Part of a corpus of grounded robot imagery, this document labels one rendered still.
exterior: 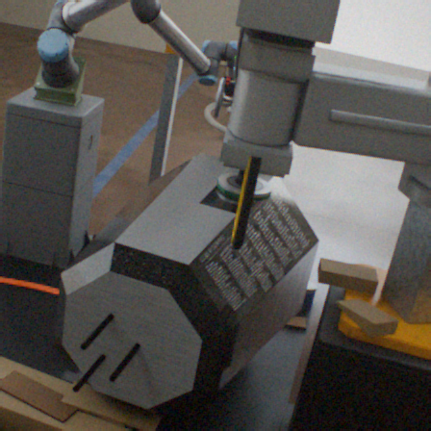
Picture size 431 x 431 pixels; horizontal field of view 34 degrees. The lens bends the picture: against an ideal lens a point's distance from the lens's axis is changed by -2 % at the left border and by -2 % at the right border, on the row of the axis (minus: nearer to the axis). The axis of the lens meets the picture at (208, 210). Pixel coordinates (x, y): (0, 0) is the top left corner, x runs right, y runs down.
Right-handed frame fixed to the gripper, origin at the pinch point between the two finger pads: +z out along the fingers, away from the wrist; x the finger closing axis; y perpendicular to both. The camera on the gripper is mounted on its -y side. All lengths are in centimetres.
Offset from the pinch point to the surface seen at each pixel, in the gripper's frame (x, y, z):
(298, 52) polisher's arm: 148, 58, -72
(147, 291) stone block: 139, 90, 5
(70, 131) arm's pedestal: -12, 80, 12
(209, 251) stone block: 128, 65, -1
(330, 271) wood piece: 141, 26, 4
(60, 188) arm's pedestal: -12, 83, 42
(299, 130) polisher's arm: 148, 53, -50
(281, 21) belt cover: 151, 66, -81
